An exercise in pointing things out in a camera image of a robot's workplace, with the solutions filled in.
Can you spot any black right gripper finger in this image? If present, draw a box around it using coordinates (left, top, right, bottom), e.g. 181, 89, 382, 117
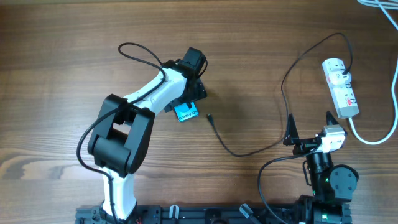
283, 113, 299, 144
326, 111, 339, 126

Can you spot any blue Galaxy smartphone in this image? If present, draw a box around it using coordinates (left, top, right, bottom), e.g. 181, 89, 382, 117
174, 102, 198, 122

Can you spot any black USB charging cable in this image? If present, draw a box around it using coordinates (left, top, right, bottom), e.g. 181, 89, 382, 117
206, 32, 354, 157

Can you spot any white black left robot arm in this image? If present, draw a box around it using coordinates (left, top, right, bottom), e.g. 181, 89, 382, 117
88, 47, 208, 223

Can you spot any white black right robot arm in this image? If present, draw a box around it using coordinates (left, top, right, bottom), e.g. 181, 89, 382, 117
283, 111, 359, 223

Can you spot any white USB charger adapter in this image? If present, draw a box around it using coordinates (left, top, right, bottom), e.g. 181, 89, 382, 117
326, 71, 351, 86

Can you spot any white power strip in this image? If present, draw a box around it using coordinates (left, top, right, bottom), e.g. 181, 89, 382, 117
322, 58, 359, 119

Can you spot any white power strip cord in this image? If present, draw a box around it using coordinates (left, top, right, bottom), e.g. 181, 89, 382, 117
348, 0, 398, 146

